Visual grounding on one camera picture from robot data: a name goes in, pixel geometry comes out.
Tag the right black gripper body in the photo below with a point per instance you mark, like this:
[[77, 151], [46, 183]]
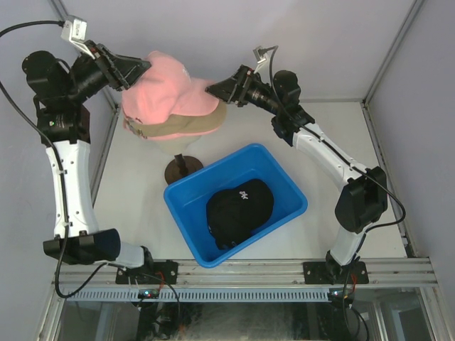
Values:
[[251, 91]]

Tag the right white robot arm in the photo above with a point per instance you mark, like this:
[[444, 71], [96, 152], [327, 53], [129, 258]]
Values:
[[363, 190]]

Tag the dark cap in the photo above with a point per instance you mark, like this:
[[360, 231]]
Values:
[[234, 213]]

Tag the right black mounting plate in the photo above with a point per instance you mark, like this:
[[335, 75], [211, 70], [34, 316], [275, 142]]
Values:
[[325, 272]]

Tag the black mounting plate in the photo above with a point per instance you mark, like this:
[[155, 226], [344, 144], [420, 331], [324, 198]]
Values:
[[325, 272], [161, 272]]

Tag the beige mannequin head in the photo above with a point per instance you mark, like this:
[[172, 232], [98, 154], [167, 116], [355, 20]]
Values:
[[176, 146]]

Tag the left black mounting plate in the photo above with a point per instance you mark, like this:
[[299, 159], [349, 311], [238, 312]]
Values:
[[161, 272]]

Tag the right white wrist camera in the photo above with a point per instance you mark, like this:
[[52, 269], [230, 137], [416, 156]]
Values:
[[263, 56]]

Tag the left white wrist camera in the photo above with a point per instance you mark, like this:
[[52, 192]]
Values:
[[74, 32]]

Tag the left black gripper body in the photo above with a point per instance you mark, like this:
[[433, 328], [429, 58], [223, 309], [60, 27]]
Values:
[[107, 66]]

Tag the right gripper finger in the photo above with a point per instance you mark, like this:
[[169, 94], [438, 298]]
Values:
[[227, 91], [240, 76]]

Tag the dark round wooden stand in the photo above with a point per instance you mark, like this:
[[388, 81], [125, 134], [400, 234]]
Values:
[[180, 167]]

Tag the pink baseball cap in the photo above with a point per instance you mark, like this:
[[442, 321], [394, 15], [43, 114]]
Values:
[[174, 136]]

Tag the beige cap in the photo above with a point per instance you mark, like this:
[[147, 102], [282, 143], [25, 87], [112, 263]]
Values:
[[180, 124]]

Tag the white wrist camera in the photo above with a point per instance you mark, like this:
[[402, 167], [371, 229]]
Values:
[[74, 32], [263, 56]]

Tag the aluminium mounting rail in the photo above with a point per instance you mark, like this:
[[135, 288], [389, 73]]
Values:
[[288, 273]]

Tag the perforated grey cable duct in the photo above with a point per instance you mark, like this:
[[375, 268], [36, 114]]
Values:
[[205, 295]]

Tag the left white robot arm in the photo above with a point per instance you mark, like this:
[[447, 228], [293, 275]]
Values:
[[64, 123]]

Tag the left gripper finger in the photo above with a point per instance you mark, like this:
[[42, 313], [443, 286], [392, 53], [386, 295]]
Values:
[[127, 70], [116, 59]]

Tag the blue plastic bin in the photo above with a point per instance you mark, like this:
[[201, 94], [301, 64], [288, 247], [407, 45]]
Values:
[[186, 200]]

